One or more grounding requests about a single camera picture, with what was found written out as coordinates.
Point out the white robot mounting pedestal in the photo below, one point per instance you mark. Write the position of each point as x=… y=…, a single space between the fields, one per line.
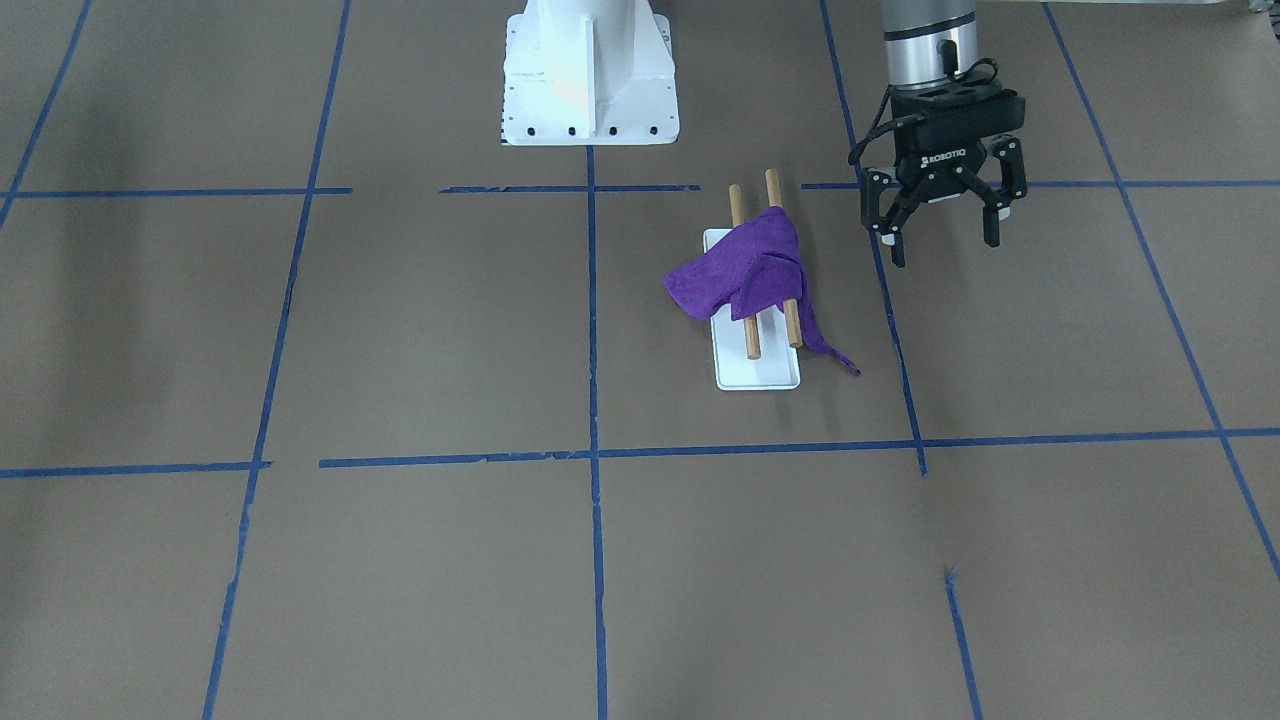
x=579 y=73

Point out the purple towel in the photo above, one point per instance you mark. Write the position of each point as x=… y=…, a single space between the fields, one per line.
x=757 y=265

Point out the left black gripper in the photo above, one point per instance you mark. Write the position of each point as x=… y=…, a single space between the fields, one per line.
x=942 y=165

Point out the white wooden towel rack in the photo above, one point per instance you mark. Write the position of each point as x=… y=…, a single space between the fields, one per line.
x=758 y=352

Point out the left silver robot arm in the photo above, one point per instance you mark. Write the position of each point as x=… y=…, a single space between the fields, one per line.
x=927 y=43

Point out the brown paper table cover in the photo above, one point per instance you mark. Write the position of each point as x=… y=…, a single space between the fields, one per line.
x=321 y=403

